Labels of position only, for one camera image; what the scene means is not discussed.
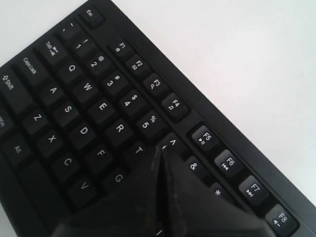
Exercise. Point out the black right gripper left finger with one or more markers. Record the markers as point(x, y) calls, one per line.
point(129, 211)

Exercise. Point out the black Acer keyboard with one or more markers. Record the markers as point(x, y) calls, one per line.
point(81, 104)

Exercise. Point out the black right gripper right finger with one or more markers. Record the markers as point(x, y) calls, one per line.
point(193, 210)

